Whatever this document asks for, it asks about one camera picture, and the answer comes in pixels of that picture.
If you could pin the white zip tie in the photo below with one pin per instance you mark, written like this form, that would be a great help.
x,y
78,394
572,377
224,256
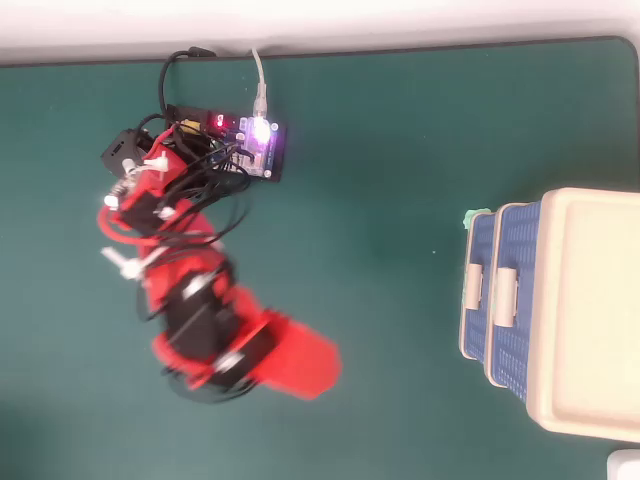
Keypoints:
x,y
155,162
127,267

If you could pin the robot controller circuit board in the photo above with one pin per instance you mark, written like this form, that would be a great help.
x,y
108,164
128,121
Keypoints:
x,y
250,145

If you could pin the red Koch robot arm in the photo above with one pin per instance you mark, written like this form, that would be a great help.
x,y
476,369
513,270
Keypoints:
x,y
170,277

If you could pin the beige plastic drawer cabinet frame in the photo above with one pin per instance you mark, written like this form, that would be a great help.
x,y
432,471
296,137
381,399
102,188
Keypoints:
x,y
590,310

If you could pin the green table mat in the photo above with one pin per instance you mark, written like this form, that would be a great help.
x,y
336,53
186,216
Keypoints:
x,y
350,250

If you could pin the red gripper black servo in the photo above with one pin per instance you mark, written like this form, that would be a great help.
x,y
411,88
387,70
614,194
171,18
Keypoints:
x,y
210,325

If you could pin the green tape piece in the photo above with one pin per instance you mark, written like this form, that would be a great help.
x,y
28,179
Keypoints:
x,y
472,217

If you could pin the white object corner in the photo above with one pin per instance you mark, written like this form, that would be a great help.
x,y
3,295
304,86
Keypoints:
x,y
625,466

